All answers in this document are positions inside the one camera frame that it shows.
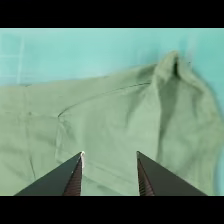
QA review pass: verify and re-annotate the green T-shirt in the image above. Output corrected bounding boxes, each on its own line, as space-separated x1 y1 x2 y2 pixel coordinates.
0 50 224 197

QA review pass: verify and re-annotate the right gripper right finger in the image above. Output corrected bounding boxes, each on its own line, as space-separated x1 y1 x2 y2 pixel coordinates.
136 150 208 197

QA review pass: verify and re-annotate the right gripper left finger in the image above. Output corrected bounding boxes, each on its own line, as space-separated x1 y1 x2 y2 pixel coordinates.
14 151 84 197

